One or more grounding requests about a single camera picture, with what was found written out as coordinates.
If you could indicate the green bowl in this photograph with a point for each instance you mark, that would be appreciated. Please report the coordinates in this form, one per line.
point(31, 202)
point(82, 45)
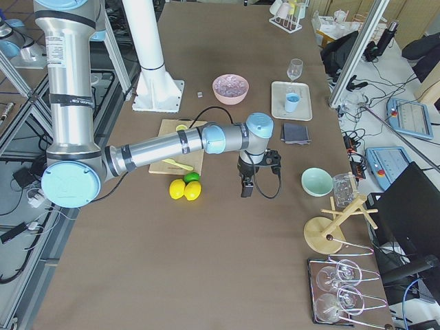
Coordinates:
point(316, 182)

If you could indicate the blue teach pendant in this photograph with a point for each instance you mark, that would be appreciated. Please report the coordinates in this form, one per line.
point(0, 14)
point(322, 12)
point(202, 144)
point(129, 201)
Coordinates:
point(387, 163)
point(410, 118)

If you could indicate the white wire cup rack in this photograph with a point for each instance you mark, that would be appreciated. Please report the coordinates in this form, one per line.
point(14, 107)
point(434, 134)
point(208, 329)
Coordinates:
point(292, 23)

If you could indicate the folded grey cloth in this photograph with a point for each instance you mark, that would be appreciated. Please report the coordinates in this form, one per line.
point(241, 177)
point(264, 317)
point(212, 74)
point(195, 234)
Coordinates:
point(294, 134)

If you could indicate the black computer monitor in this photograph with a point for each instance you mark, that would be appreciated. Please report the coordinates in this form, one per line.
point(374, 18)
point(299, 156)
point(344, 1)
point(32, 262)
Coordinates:
point(408, 213)

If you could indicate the black glass tray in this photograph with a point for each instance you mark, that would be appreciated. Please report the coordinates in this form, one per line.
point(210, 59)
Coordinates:
point(313, 295)

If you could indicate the pink bowl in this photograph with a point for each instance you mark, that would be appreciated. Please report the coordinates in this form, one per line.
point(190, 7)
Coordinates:
point(227, 100)

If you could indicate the clear ice cubes pile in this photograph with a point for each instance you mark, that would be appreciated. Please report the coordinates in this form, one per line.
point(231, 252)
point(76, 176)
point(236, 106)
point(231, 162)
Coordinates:
point(230, 86)

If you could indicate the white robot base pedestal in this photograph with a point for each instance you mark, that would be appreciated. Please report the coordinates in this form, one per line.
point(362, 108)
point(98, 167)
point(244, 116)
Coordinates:
point(156, 90)

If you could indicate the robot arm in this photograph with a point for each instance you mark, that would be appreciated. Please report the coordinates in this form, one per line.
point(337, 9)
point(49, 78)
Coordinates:
point(187, 45)

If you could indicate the cream serving tray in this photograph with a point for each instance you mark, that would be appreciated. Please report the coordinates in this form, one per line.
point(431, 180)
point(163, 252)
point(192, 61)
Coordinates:
point(279, 90)

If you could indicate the green lime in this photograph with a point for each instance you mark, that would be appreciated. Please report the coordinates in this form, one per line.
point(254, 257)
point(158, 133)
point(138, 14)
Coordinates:
point(191, 177)

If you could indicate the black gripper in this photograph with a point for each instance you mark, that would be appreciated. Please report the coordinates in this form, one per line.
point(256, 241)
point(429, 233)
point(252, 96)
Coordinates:
point(245, 169)

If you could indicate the pink cup on rack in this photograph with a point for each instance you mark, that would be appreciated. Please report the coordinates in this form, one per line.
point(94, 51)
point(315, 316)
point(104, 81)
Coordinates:
point(282, 10)

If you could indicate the clear wine glass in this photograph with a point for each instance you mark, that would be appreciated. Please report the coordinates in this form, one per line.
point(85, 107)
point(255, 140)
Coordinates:
point(295, 69)

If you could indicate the clear glass mug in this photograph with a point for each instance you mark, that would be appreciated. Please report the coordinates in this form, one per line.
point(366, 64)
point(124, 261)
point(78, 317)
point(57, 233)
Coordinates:
point(344, 189)

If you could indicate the half cut lemon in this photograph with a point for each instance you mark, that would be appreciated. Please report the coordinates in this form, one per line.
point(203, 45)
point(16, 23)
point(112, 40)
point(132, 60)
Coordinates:
point(181, 127)

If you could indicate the yellow lemon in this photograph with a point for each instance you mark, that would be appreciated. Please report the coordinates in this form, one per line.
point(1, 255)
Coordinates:
point(177, 188)
point(192, 190)

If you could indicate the upside-down wine glass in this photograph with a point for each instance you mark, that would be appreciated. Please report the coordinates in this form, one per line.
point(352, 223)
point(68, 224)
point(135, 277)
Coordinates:
point(344, 306)
point(340, 273)

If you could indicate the yellow-green plastic knife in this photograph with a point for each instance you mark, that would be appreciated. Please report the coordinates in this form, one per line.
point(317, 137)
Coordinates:
point(177, 164)

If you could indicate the light blue cup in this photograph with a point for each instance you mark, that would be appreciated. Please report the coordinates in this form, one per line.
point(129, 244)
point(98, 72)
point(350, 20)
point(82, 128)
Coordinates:
point(291, 102)

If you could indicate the wooden mug tree stand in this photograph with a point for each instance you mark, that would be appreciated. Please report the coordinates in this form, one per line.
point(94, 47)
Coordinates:
point(323, 235)

